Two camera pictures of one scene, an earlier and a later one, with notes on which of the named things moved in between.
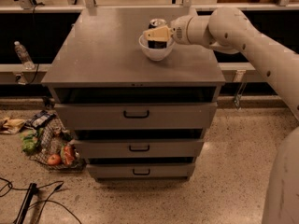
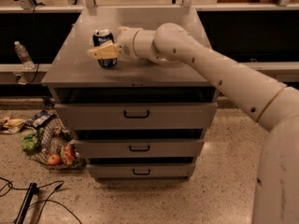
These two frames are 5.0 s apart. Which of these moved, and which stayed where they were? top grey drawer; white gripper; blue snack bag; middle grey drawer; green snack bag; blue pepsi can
Moved: white gripper; blue pepsi can
Stayed: middle grey drawer; blue snack bag; green snack bag; top grey drawer
